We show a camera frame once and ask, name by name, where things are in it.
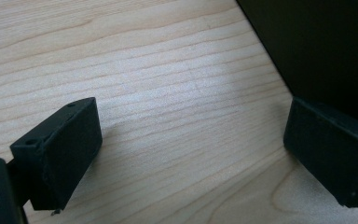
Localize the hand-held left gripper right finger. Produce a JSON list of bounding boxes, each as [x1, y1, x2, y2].
[[282, 95, 358, 209]]

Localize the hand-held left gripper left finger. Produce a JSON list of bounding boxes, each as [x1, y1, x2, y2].
[[9, 96, 103, 212]]

